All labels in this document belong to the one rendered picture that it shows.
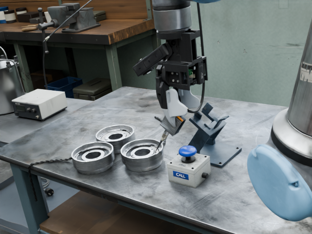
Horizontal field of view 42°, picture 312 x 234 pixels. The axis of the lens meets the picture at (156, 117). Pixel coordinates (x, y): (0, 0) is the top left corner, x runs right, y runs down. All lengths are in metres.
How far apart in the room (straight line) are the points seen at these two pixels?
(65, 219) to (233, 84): 1.67
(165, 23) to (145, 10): 1.97
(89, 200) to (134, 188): 0.48
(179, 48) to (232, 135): 0.37
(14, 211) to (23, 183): 0.85
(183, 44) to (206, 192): 0.31
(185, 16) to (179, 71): 0.11
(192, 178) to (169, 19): 0.34
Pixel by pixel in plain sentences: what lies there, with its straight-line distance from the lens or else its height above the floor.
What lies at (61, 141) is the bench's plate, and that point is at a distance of 1.21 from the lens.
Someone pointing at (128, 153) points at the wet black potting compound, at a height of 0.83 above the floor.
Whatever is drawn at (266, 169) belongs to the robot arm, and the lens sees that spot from 0.58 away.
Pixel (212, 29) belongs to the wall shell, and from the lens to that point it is 2.65.
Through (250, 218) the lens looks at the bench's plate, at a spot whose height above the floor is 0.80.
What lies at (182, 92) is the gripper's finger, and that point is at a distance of 0.90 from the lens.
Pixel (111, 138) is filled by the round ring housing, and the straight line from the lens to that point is 1.13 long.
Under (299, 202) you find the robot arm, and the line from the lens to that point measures 0.56.
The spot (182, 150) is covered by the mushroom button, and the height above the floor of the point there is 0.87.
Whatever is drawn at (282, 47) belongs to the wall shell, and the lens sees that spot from 2.49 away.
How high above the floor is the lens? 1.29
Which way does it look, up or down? 22 degrees down
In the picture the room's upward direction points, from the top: 7 degrees counter-clockwise
